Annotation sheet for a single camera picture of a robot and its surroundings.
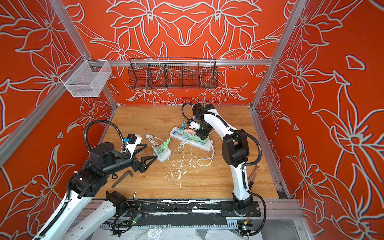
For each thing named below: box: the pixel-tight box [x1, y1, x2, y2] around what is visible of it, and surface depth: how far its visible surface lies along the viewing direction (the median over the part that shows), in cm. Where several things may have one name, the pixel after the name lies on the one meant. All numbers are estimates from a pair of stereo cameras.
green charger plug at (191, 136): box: [187, 133, 195, 141], surface depth 94 cm
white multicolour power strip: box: [169, 126, 214, 152], surface depth 97 cm
